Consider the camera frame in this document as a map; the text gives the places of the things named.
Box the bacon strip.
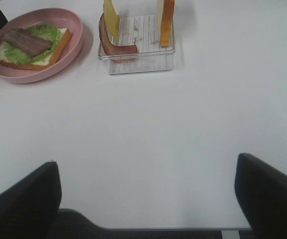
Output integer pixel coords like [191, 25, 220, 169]
[1, 28, 52, 57]
[98, 14, 138, 56]

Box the green lettuce leaf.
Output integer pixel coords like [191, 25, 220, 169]
[2, 24, 67, 64]

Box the pink round plate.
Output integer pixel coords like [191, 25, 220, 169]
[0, 8, 84, 84]

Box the yellow cheese slice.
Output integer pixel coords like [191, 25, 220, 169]
[103, 0, 120, 41]

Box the bread slice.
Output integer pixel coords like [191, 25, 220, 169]
[157, 0, 175, 47]
[0, 28, 72, 71]

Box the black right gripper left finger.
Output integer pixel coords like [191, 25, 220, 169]
[0, 162, 61, 239]

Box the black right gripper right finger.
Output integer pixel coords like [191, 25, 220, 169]
[234, 153, 287, 239]

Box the clear right plastic tray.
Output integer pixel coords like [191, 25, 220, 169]
[97, 15, 176, 75]

